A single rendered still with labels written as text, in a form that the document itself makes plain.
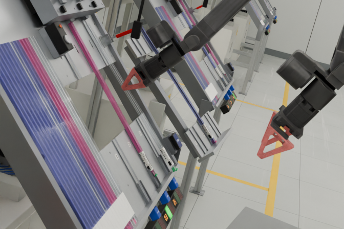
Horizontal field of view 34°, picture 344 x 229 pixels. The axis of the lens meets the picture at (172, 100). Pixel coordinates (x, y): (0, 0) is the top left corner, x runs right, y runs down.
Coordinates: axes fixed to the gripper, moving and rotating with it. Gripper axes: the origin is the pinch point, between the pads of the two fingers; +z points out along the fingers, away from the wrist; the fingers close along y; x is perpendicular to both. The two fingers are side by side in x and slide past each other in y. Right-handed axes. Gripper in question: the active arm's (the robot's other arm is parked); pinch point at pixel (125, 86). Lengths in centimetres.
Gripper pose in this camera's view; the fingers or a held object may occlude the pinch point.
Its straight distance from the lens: 167.7
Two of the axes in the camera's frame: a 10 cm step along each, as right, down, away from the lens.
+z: -8.1, 5.1, 2.9
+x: 5.6, 8.3, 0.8
